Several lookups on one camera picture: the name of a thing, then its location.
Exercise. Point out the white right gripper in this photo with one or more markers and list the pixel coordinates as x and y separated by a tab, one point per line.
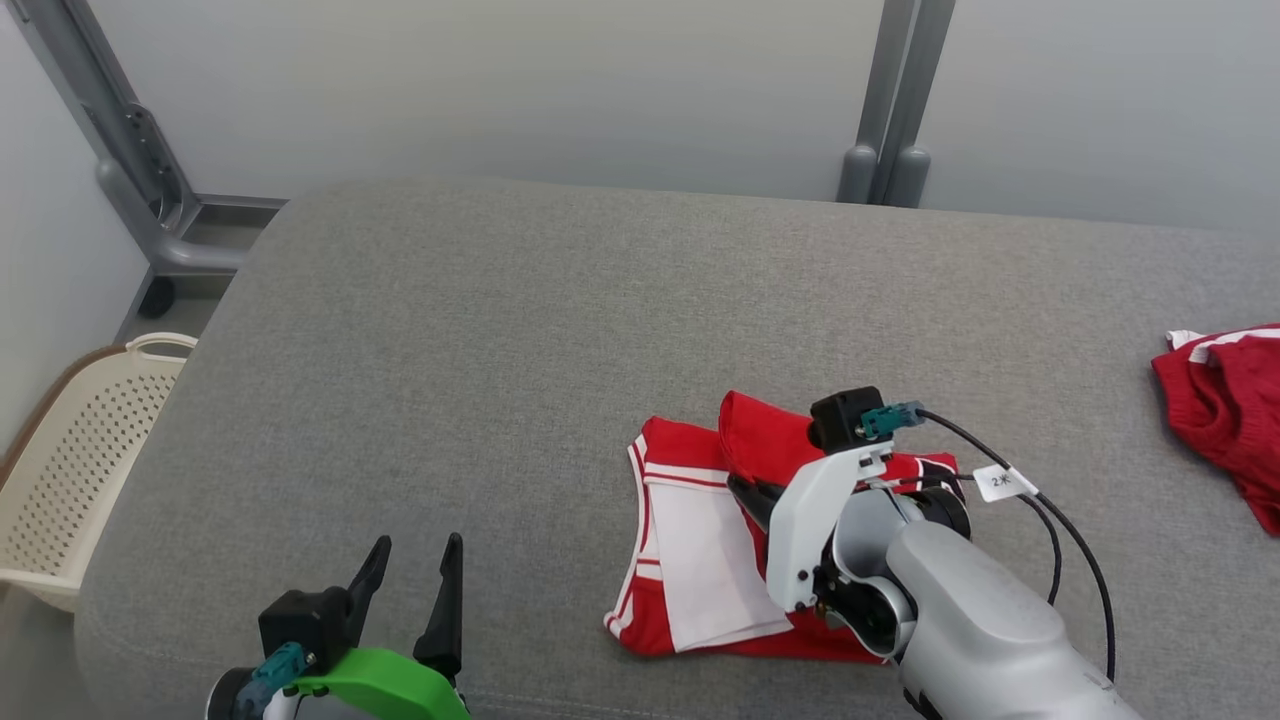
805	530

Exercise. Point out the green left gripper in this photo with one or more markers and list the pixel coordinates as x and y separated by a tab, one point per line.
390	685

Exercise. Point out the red and white jersey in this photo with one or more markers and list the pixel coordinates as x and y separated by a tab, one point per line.
700	560

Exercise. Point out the red shorts with white stripe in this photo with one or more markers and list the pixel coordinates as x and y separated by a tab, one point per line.
1230	410

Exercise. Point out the cream perforated laundry basket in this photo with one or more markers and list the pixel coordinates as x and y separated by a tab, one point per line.
70	460

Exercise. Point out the black caster wheel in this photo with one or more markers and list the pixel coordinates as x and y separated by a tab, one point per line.
157	297

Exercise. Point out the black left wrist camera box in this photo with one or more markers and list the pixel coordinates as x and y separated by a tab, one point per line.
300	620

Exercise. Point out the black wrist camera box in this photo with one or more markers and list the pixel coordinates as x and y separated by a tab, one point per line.
300	620
840	415

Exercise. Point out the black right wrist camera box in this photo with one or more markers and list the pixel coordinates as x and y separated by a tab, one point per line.
840	415

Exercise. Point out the teal right camera connector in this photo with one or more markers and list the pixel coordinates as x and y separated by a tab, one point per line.
890	420

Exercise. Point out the teal camera connector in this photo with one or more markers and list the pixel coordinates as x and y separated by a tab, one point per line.
270	675
890	420

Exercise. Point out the teal left camera connector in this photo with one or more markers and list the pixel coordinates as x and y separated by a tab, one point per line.
270	675

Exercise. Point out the grey double metal frame post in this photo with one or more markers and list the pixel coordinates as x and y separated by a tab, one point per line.
895	100

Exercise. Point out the grey metal bracket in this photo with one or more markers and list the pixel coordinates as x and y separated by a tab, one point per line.
120	150

